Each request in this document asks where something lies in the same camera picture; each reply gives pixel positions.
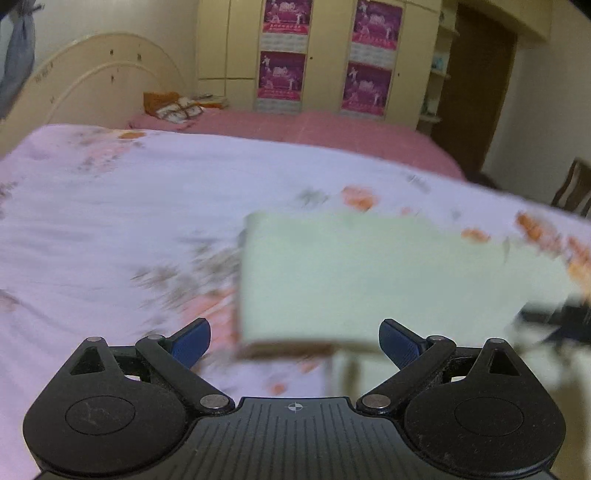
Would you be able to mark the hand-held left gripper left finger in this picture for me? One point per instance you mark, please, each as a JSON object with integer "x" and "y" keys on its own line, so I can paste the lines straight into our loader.
{"x": 191, "y": 345}

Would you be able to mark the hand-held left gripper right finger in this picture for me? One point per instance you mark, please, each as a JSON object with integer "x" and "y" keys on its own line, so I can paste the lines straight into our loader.
{"x": 399, "y": 345}

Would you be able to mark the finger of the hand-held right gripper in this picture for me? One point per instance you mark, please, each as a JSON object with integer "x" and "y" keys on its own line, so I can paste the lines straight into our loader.
{"x": 561, "y": 317}

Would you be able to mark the pale green small cloth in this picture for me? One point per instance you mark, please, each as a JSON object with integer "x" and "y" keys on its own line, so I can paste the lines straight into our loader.
{"x": 369, "y": 277}

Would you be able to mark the floral printed blanket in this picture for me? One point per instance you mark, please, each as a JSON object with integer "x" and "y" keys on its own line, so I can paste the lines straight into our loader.
{"x": 115, "y": 207}

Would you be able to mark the patterned folded cloth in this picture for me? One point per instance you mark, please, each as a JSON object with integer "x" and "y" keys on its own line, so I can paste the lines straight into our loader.
{"x": 181, "y": 110}

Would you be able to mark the dark brown door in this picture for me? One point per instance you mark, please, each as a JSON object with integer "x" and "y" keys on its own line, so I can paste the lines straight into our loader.
{"x": 475, "y": 92}

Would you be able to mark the orange pillow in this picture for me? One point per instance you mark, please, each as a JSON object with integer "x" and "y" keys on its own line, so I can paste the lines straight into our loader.
{"x": 159, "y": 99}

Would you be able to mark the cream arched headboard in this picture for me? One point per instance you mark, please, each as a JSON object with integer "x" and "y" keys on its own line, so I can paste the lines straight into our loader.
{"x": 92, "y": 87}

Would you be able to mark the cream corner shelf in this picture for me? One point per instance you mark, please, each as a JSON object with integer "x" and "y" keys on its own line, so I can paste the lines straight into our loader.
{"x": 437, "y": 69}

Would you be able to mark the cream wardrobe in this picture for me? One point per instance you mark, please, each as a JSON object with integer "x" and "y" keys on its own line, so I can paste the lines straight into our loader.
{"x": 328, "y": 55}

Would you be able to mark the hanging grey-blue garment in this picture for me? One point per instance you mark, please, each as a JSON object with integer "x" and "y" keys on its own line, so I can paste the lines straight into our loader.
{"x": 18, "y": 55}

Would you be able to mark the pink wall poster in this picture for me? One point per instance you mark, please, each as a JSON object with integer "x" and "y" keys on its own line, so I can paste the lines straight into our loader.
{"x": 366, "y": 90}
{"x": 280, "y": 79}
{"x": 376, "y": 25}
{"x": 286, "y": 18}

